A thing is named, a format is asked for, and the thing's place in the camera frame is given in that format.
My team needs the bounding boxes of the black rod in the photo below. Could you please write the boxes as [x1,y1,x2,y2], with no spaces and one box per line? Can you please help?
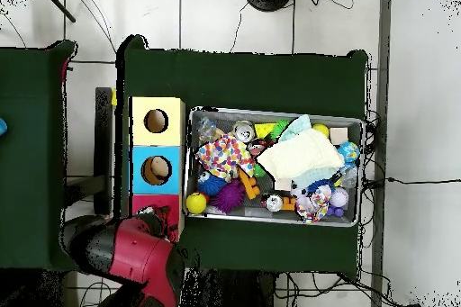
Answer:
[37,0,77,23]

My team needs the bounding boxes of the blue globe ball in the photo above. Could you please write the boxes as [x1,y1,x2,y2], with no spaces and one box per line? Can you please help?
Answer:
[338,140,361,164]

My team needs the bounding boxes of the cream yellow cloth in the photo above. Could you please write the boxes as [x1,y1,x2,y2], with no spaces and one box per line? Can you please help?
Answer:
[257,128,346,181]

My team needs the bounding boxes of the white baseball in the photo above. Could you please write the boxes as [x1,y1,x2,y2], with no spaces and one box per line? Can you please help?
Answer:
[329,187,350,210]

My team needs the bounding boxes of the clear shallow mesh bin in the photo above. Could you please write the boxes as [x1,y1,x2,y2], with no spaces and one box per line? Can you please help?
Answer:
[185,107,365,228]

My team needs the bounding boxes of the pale wooden block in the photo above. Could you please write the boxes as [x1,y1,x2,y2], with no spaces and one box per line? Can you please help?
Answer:
[329,127,350,146]

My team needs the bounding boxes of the blue spiky ball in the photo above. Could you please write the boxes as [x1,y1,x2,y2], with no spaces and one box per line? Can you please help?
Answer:
[197,171,226,197]

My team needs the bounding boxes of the wooden box with three holes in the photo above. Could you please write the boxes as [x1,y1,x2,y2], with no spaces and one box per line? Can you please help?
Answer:
[129,96,187,243]

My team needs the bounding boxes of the yellow smiley ball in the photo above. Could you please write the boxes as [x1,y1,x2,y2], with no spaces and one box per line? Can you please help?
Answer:
[185,191,208,215]

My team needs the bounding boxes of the crushed silver can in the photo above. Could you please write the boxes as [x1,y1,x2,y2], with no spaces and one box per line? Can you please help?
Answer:
[232,120,257,145]

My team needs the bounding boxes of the purple spiky ball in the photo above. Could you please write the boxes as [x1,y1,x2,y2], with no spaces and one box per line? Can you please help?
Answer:
[213,179,247,215]

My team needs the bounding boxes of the plain yellow ball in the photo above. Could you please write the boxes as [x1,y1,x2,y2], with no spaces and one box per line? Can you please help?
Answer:
[312,123,331,139]

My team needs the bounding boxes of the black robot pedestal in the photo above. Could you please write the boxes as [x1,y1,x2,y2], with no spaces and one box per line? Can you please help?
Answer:
[188,270,278,307]

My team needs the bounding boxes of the side table with green cloth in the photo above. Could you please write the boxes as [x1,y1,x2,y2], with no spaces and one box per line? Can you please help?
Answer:
[0,40,79,272]

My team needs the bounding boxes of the polka dot colourful cloth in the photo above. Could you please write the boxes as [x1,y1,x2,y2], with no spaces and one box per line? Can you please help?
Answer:
[195,132,256,179]
[294,184,333,224]

